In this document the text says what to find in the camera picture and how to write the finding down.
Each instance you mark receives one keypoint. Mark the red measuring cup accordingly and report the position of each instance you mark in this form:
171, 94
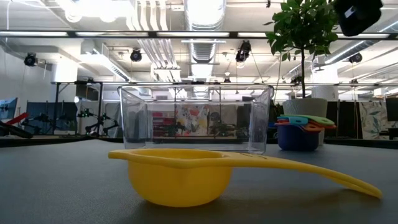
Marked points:
329, 127

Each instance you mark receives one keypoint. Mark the orange measuring cup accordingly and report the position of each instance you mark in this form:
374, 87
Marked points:
311, 127

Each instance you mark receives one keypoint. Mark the teal measuring cup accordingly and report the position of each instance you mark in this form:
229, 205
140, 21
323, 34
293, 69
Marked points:
295, 120

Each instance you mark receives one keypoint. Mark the yellow measuring cup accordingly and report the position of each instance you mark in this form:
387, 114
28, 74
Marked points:
180, 183

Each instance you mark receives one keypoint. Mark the black background robot arm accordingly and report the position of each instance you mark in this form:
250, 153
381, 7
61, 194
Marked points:
99, 119
42, 118

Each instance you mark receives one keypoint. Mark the clear plastic basket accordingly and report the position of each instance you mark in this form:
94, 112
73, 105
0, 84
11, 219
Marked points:
136, 124

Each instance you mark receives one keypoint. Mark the black ceiling spotlight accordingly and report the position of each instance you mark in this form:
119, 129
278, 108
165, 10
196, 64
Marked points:
355, 58
136, 55
30, 59
243, 51

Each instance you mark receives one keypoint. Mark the green leafy plant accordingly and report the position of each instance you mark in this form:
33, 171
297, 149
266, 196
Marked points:
303, 25

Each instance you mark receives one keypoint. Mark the black monitor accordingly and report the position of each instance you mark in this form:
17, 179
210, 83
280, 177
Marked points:
392, 109

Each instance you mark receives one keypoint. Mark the floral printed panel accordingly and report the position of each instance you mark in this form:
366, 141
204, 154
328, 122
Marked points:
373, 118
192, 115

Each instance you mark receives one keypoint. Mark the white ribbed plant pot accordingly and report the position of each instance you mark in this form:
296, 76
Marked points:
304, 107

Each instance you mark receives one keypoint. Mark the red storage shelf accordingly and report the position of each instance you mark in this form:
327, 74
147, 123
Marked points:
161, 119

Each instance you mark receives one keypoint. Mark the blue partition panel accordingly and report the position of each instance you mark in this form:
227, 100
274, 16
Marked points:
34, 109

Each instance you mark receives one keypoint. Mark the grey table mat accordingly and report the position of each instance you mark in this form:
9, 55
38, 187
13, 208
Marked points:
62, 186

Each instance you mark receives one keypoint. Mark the red flat background object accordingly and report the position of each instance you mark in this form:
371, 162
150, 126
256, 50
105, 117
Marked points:
17, 119

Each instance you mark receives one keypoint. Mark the blue lit monitor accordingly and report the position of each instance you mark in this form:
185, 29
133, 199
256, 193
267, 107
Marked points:
9, 107

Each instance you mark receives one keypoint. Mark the silver ventilation duct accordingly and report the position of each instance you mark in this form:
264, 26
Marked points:
203, 49

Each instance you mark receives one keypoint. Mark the black overhead frame bar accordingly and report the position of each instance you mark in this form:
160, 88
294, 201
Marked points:
152, 34

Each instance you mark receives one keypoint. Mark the black stand frame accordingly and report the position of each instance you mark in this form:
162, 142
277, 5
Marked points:
100, 102

